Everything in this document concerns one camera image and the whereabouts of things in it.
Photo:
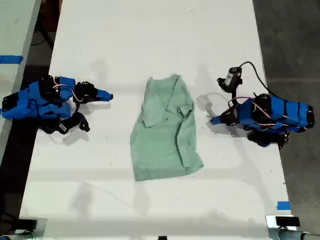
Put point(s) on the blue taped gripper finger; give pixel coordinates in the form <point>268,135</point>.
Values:
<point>222,122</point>
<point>103,98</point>
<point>105,93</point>
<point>221,116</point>

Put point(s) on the pale green T-shirt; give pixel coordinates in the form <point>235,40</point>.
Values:
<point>162,135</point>

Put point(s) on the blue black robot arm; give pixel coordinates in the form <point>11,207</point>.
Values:
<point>37,105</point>
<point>282,115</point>

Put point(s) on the long blue tape strip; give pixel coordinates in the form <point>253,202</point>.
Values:
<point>10,59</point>

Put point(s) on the white side table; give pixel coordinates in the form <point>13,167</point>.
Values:
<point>15,30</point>

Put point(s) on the square blue tape piece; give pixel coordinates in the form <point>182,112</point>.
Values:
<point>283,205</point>

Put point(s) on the metal table clamp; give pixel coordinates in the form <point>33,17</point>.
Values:
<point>282,223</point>
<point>32,225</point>

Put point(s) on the small black box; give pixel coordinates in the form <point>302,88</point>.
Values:
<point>162,238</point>

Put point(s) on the black labelled gripper camera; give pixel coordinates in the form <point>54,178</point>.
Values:
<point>232,78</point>
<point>72,123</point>

